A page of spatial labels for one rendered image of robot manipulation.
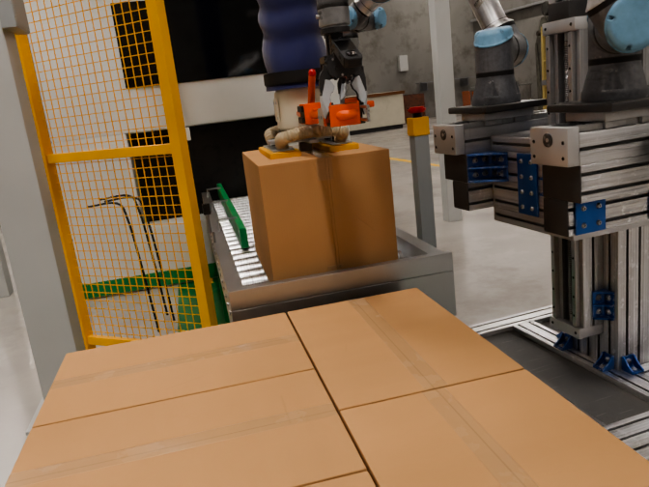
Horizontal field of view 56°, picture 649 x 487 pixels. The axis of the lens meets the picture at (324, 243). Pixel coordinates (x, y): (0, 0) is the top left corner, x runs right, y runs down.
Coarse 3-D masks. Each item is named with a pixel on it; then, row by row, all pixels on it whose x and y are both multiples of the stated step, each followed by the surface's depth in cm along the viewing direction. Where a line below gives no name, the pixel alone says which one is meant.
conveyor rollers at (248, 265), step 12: (216, 204) 379; (240, 204) 365; (240, 216) 323; (228, 228) 302; (252, 228) 296; (228, 240) 276; (252, 240) 270; (240, 252) 251; (252, 252) 244; (240, 264) 234; (252, 264) 227; (240, 276) 216; (252, 276) 210; (264, 276) 210
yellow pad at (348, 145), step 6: (324, 138) 215; (330, 138) 216; (312, 144) 220; (318, 144) 209; (324, 144) 202; (330, 144) 196; (336, 144) 196; (342, 144) 194; (348, 144) 194; (354, 144) 194; (324, 150) 200; (330, 150) 193; (336, 150) 193; (342, 150) 194
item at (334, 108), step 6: (354, 102) 144; (330, 108) 143; (336, 108) 143; (342, 108) 144; (348, 108) 144; (354, 108) 144; (330, 114) 143; (324, 120) 151; (330, 120) 144; (336, 120) 144; (342, 120) 144; (348, 120) 144; (354, 120) 145; (360, 120) 145; (324, 126) 151; (330, 126) 144; (336, 126) 144
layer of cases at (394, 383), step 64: (256, 320) 169; (320, 320) 164; (384, 320) 158; (448, 320) 153; (64, 384) 142; (128, 384) 138; (192, 384) 135; (256, 384) 131; (320, 384) 128; (384, 384) 124; (448, 384) 121; (512, 384) 118; (64, 448) 114; (128, 448) 111; (192, 448) 109; (256, 448) 107; (320, 448) 104; (384, 448) 102; (448, 448) 100; (512, 448) 98; (576, 448) 96
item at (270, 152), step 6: (264, 150) 206; (270, 150) 197; (276, 150) 194; (282, 150) 192; (288, 150) 193; (294, 150) 193; (270, 156) 190; (276, 156) 190; (282, 156) 190; (288, 156) 191; (294, 156) 191
